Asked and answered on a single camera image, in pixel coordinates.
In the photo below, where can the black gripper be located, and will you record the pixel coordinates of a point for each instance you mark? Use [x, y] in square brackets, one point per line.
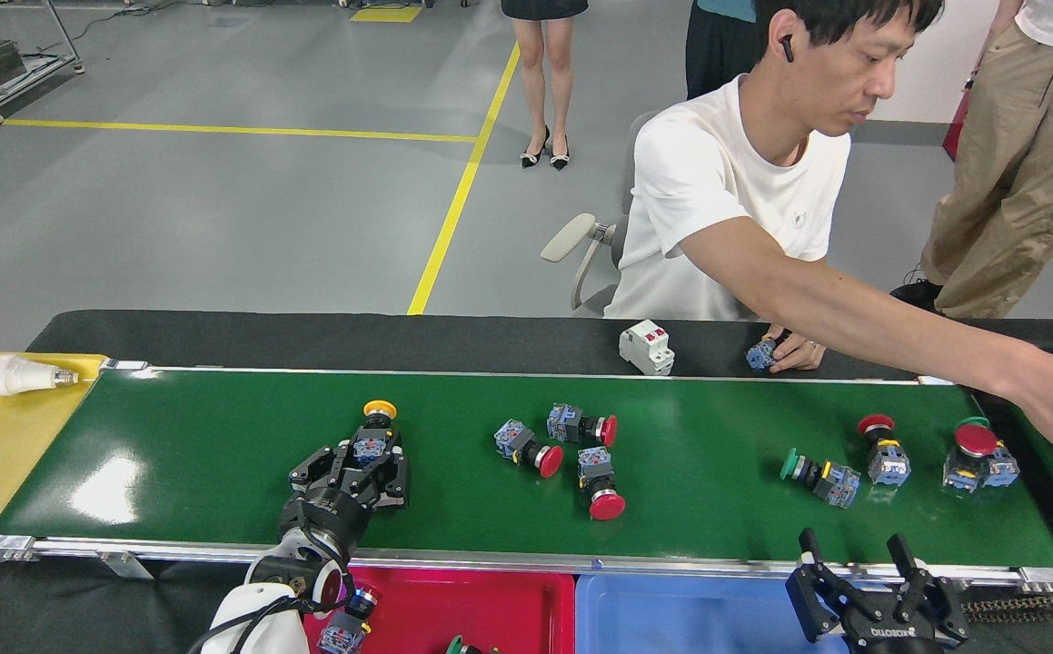
[894, 633]
[326, 513]

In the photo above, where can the yellow push button switch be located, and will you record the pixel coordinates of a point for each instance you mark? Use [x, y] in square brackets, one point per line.
[379, 411]

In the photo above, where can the white circuit breaker red toggles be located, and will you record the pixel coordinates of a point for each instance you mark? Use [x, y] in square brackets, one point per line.
[649, 350]

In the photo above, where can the person's right forearm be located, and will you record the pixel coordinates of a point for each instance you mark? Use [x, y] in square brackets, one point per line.
[926, 341]

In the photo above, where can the long green conveyor belt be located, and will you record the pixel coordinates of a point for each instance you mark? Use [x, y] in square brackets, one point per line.
[717, 509]

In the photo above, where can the person's left hand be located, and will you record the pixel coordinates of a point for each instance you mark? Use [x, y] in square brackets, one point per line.
[803, 354]

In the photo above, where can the blue plastic bin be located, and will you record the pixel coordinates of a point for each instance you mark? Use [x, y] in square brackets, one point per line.
[671, 618]

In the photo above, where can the red plastic bin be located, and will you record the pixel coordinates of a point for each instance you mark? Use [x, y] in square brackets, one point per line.
[508, 618]

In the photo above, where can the white light bulb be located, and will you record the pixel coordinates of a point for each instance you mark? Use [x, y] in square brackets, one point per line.
[13, 374]

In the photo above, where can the seated person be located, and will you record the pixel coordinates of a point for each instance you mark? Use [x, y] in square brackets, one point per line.
[717, 200]

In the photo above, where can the red fire extinguisher box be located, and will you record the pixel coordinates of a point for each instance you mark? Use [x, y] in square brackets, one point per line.
[955, 132]

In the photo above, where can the metal shelf rack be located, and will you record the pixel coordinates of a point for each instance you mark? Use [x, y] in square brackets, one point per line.
[49, 64]

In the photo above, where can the black earbud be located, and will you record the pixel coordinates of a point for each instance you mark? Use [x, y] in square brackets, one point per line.
[787, 47]

